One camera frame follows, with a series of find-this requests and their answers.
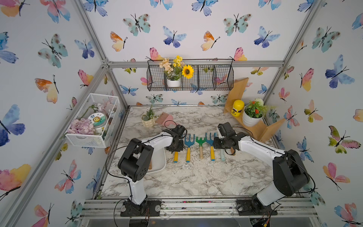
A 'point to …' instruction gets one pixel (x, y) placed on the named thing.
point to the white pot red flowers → (254, 112)
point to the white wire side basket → (108, 105)
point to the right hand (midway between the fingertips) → (216, 142)
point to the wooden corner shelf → (261, 133)
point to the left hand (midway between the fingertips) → (180, 147)
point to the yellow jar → (237, 108)
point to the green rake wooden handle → (201, 142)
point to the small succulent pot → (147, 118)
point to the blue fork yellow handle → (189, 144)
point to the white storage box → (158, 161)
